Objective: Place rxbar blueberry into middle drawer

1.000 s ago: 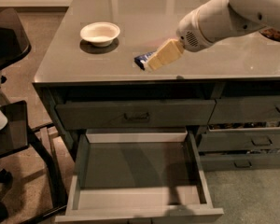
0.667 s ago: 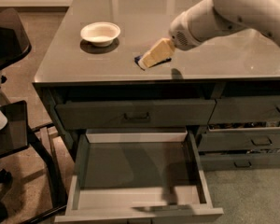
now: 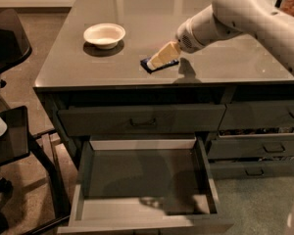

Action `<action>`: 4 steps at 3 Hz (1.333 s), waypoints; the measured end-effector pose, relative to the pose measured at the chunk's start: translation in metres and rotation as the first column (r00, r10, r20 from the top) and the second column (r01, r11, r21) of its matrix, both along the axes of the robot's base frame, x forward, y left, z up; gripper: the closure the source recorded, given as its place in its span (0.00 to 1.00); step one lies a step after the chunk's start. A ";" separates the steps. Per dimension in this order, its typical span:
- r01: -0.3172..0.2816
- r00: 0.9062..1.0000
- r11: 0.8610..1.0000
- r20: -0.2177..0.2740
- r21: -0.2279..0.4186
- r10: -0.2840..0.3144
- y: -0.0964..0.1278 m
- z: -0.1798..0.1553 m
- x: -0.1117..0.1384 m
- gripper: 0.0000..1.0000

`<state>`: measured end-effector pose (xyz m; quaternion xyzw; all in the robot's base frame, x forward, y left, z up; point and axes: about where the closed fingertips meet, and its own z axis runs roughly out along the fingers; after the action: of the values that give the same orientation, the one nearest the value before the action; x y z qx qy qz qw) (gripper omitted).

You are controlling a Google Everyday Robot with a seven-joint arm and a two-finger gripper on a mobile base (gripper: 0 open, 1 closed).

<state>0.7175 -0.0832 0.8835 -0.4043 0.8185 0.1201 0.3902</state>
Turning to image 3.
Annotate grey top right drawer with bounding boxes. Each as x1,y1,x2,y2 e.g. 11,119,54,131
220,101,294,130

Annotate grey middle right drawer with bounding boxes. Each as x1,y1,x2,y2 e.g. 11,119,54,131
208,133,294,160

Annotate open grey middle drawer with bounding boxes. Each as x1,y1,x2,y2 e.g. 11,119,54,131
57,135,233,235

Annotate grey bottom right drawer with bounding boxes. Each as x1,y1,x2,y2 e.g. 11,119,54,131
209,161,294,179

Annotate closed grey top drawer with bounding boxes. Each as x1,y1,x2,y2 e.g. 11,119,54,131
58,104,225,136

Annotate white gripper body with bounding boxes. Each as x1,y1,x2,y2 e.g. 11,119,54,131
175,18,204,53

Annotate blue rxbar blueberry wrapper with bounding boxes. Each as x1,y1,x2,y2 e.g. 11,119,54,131
140,57,179,73

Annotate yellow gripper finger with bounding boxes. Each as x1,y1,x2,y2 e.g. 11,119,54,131
151,41,181,63

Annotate white paper bowl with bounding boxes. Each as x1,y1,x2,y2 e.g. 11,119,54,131
83,23,125,50

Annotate grey cabinet counter frame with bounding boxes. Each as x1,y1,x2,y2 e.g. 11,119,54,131
34,0,294,159

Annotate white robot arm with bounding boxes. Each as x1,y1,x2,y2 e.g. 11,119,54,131
147,0,294,235

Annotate black office chair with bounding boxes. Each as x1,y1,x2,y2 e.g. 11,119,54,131
0,9,71,235

